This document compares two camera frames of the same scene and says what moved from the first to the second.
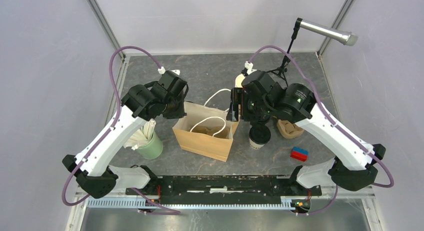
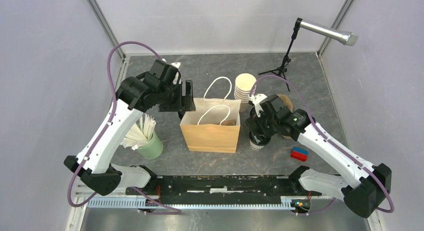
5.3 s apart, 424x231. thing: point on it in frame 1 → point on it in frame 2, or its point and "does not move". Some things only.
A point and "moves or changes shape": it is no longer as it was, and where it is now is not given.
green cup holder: [153, 149] does not move
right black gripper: [238, 96] → [254, 122]
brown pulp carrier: [224, 133] → [229, 122]
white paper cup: [254, 145] does not move
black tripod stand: [282, 68] does not move
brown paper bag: [204, 130] moves or changes shape
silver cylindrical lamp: [347, 38] does not move
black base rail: [222, 189] does not move
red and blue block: [299, 154] does not move
